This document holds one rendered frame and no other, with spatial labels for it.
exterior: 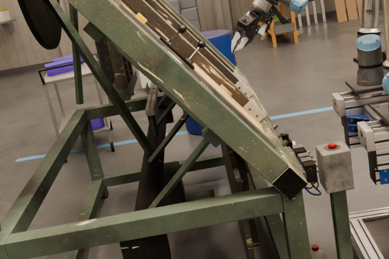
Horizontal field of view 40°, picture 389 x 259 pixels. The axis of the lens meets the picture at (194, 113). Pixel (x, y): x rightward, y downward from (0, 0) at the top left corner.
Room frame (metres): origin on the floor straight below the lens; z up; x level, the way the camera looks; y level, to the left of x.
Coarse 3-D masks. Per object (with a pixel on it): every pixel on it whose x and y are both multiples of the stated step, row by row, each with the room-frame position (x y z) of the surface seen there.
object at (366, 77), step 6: (360, 66) 2.58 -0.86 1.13; (366, 66) 2.54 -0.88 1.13; (372, 66) 2.53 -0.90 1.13; (378, 66) 2.53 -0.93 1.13; (360, 72) 2.58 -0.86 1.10; (366, 72) 2.54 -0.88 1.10; (372, 72) 2.53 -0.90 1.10; (378, 72) 2.53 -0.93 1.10; (360, 78) 2.57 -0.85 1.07; (366, 78) 2.54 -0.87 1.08; (372, 78) 2.52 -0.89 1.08; (378, 78) 2.52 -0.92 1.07; (360, 84) 2.56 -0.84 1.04; (366, 84) 2.53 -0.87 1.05; (372, 84) 2.52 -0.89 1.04; (378, 84) 2.51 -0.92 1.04
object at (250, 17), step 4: (248, 12) 2.19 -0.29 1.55; (252, 12) 2.20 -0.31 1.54; (244, 16) 2.16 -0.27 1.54; (248, 16) 2.17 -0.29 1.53; (252, 16) 2.17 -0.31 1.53; (256, 16) 2.18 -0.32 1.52; (240, 20) 2.13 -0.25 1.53; (244, 20) 2.13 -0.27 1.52; (248, 20) 2.14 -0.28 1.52; (252, 20) 2.15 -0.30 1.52; (240, 24) 2.13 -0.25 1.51; (244, 24) 2.12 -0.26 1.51; (248, 24) 2.12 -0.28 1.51; (244, 28) 2.12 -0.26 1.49
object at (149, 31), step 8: (120, 8) 2.30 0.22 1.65; (128, 8) 2.35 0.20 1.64; (144, 24) 2.32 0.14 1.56; (152, 32) 2.30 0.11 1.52; (160, 40) 2.30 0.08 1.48; (168, 48) 2.30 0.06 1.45; (176, 56) 2.30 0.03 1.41; (184, 64) 2.30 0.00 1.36; (192, 72) 2.30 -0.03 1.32; (200, 80) 2.30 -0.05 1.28; (216, 96) 2.30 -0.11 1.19; (240, 112) 2.33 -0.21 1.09; (248, 120) 2.31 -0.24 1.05; (256, 128) 2.29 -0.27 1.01; (264, 136) 2.29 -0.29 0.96; (272, 144) 2.29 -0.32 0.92
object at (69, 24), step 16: (48, 0) 3.04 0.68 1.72; (64, 16) 3.05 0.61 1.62; (80, 48) 3.03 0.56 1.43; (80, 64) 4.22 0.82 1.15; (96, 64) 3.05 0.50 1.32; (80, 80) 4.22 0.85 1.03; (80, 96) 4.21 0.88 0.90; (112, 96) 3.03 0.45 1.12; (128, 112) 3.05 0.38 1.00; (176, 128) 2.89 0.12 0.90; (144, 144) 3.03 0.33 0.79; (160, 144) 2.90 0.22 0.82; (208, 144) 2.17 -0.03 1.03; (192, 160) 2.15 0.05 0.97; (176, 176) 2.16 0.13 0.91; (0, 224) 2.11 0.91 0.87
